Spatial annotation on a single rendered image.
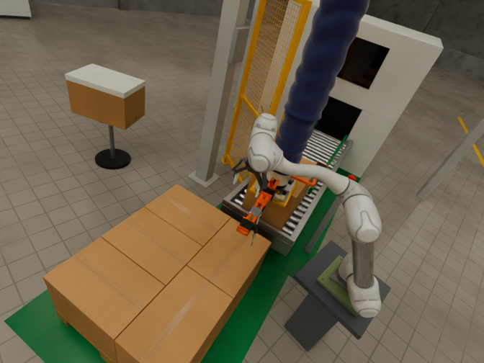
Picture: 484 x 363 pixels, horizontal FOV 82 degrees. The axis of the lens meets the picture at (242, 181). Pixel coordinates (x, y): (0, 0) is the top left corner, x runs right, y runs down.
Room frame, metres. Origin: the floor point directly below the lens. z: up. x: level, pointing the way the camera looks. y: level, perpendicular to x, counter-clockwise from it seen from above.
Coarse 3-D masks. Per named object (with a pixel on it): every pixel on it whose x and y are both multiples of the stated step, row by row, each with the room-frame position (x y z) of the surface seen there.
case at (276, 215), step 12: (252, 180) 1.80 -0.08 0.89; (312, 180) 2.18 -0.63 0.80; (252, 192) 1.79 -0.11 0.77; (276, 192) 1.72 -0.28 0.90; (300, 192) 1.77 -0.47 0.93; (252, 204) 1.77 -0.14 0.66; (276, 204) 1.71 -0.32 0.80; (288, 204) 1.68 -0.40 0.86; (264, 216) 1.72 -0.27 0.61; (276, 216) 1.69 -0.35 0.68; (288, 216) 1.72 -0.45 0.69
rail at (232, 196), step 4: (248, 176) 2.22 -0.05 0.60; (244, 180) 2.14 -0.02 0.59; (248, 180) 2.16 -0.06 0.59; (240, 184) 2.06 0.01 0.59; (244, 184) 2.08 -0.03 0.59; (236, 188) 1.99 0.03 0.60; (240, 188) 2.01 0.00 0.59; (244, 188) 2.07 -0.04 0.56; (232, 192) 1.92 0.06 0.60; (236, 192) 1.94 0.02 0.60; (240, 192) 1.99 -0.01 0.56; (228, 196) 1.86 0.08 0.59; (232, 196) 1.87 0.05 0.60; (236, 196) 1.93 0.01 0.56; (232, 200) 1.86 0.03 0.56
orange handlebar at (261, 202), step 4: (292, 176) 1.72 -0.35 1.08; (296, 176) 1.73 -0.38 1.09; (300, 180) 1.71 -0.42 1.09; (304, 180) 1.71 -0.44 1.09; (316, 180) 1.75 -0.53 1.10; (268, 184) 1.55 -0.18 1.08; (276, 184) 1.58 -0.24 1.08; (308, 184) 1.69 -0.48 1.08; (312, 184) 1.69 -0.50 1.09; (260, 196) 1.42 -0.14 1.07; (256, 200) 1.36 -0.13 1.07; (260, 200) 1.37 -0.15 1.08; (264, 200) 1.38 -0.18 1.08; (256, 204) 1.33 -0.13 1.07; (260, 204) 1.37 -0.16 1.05; (264, 204) 1.35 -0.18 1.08; (260, 208) 1.31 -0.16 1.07; (248, 216) 1.21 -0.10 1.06; (252, 220) 1.19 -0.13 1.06; (240, 232) 1.09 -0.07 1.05; (244, 232) 1.09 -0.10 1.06
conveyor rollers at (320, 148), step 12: (312, 144) 3.42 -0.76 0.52; (324, 144) 3.47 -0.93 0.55; (336, 144) 3.59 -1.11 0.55; (312, 156) 3.06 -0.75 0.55; (324, 156) 3.17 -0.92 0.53; (336, 156) 3.24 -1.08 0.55; (312, 192) 2.37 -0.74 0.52; (240, 204) 1.86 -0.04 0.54; (300, 204) 2.13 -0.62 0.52; (300, 216) 1.94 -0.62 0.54; (288, 228) 1.73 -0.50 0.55
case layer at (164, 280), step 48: (96, 240) 1.09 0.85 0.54; (144, 240) 1.20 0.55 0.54; (192, 240) 1.32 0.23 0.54; (240, 240) 1.46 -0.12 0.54; (48, 288) 0.75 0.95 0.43; (96, 288) 0.78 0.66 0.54; (144, 288) 0.86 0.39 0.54; (192, 288) 0.96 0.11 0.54; (240, 288) 1.05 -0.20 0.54; (96, 336) 0.61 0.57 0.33; (144, 336) 0.61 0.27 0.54; (192, 336) 0.68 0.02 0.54
